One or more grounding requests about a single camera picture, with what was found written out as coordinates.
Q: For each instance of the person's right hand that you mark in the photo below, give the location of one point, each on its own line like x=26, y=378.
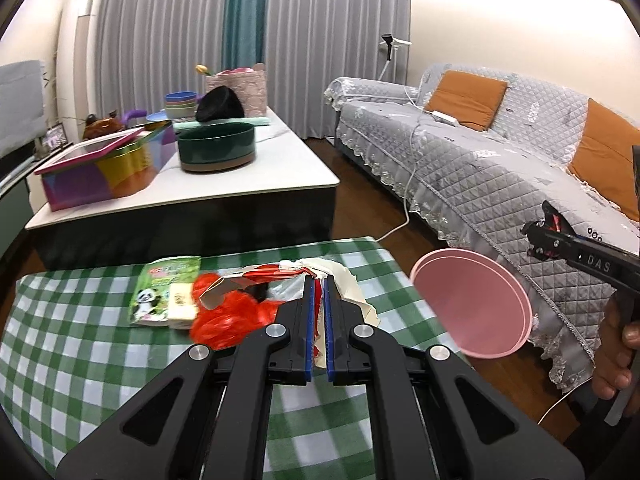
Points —
x=607, y=355

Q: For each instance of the grey curtain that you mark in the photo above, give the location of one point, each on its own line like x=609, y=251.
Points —
x=160, y=35
x=335, y=45

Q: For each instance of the white top coffee table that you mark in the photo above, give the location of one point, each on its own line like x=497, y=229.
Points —
x=280, y=170

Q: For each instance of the stack of coloured bowls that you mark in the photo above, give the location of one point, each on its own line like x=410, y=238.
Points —
x=180, y=105

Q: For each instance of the green panda print packet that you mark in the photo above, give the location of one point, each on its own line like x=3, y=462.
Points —
x=155, y=290

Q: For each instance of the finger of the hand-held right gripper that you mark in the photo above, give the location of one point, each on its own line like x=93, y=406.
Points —
x=560, y=220
x=547, y=245

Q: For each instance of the grey quilted sofa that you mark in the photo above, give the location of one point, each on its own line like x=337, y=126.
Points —
x=475, y=170

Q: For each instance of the clear plastic wrapper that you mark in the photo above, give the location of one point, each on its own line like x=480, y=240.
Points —
x=285, y=291

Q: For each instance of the teal curtain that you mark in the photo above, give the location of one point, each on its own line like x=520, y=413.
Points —
x=246, y=10

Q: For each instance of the dark green round basin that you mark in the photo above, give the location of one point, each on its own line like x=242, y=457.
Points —
x=217, y=147

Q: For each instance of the orange cushion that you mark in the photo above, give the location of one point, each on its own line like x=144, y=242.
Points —
x=605, y=155
x=472, y=100

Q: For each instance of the pink plastic bin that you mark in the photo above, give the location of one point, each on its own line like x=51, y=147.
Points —
x=470, y=305

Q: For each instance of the white power strip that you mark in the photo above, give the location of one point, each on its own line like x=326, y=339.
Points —
x=445, y=117

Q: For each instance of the yellow flower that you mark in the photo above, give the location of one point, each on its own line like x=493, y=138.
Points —
x=201, y=68

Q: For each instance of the small photo frame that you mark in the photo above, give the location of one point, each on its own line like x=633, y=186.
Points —
x=56, y=136

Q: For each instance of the green checkered tablecloth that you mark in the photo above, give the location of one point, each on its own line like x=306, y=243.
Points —
x=75, y=360

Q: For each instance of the brown teapot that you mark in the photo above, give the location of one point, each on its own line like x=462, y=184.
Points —
x=102, y=127

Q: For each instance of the rainbow tin box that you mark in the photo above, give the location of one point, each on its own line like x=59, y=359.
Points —
x=90, y=180

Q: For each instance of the white tower air conditioner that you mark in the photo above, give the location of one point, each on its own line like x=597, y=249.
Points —
x=80, y=55

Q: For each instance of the red plastic bag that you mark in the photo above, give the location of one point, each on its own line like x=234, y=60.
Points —
x=225, y=320

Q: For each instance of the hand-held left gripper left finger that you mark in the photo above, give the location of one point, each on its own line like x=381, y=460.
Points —
x=310, y=350

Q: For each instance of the blue plate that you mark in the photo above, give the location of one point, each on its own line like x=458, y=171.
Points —
x=156, y=117

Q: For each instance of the white floor stand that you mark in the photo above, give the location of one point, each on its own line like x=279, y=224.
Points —
x=386, y=39

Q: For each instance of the black hat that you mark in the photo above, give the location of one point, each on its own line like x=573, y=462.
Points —
x=220, y=105

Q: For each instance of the pink lace basket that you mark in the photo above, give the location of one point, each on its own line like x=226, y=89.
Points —
x=247, y=87

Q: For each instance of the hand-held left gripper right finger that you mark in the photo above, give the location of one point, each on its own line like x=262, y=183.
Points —
x=328, y=350

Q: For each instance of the dark cabinet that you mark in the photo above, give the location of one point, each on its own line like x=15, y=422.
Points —
x=15, y=210

